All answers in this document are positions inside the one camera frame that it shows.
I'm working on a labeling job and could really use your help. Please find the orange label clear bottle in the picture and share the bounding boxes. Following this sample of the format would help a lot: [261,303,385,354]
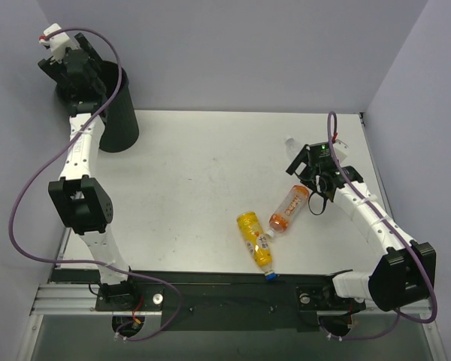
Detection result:
[265,185,309,238]

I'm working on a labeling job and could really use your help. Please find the yellow bottle with blue cap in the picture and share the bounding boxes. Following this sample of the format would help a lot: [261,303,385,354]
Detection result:
[236,211,277,281]

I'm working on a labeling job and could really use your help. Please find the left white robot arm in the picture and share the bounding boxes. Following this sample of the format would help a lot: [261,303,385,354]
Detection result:
[39,26,140,310]

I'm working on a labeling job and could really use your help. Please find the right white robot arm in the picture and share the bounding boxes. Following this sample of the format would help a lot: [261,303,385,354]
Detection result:
[286,138,436,311]

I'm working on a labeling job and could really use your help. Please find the black plastic trash bin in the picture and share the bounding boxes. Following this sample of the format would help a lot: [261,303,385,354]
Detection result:
[55,60,140,153]

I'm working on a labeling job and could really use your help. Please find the clear empty water bottle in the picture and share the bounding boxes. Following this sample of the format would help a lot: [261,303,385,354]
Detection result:
[285,137,304,161]

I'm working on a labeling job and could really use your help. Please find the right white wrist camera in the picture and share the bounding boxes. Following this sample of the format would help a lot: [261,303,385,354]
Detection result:
[333,139,350,163]

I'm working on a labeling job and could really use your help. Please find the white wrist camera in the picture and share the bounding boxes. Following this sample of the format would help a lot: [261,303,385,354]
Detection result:
[39,23,74,62]
[333,139,350,163]

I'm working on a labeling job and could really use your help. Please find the black strap loop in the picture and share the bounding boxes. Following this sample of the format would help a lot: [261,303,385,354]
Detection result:
[307,180,330,217]

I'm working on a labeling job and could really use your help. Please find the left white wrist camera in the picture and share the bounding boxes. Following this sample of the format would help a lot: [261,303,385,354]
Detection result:
[39,23,74,62]

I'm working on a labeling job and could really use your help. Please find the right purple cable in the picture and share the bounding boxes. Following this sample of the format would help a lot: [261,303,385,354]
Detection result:
[321,111,437,341]

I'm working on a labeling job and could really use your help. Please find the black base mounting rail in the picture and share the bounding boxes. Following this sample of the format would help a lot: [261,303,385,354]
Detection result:
[50,268,365,334]

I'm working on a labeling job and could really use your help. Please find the aluminium frame rail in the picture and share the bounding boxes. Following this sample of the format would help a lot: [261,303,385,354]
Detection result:
[30,284,97,316]

